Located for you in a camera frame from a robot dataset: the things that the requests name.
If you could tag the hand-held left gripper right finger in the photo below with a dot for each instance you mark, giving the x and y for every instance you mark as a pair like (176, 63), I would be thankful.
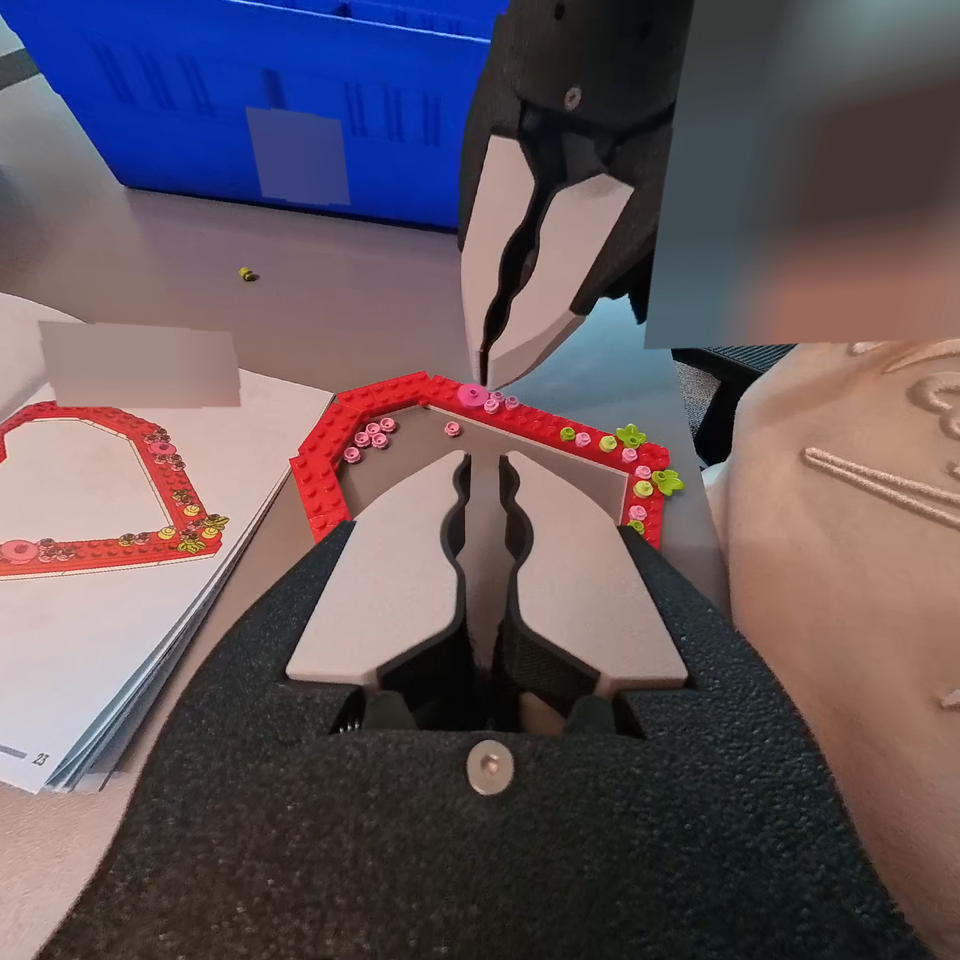
(592, 600)

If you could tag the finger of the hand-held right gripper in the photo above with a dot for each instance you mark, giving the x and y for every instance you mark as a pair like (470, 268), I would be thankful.
(570, 247)
(495, 210)

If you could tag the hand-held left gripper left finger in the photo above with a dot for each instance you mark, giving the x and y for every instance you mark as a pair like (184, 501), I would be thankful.
(382, 592)

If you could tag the red brick heart frame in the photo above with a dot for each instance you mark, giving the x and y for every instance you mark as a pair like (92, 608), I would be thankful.
(315, 465)

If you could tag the magenta round plate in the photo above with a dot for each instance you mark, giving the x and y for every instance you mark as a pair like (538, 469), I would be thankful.
(471, 395)

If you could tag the instruction booklet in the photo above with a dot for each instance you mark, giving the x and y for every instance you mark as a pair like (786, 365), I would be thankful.
(112, 637)

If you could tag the grey desk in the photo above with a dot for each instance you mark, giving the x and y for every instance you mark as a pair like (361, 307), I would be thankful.
(337, 300)

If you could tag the black mesh office chair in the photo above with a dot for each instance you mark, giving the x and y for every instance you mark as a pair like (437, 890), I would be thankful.
(720, 397)

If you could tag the person's light clothing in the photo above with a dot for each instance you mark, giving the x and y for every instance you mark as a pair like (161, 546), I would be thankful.
(840, 637)

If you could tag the blue plastic bin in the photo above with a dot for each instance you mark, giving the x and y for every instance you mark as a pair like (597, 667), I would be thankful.
(187, 90)

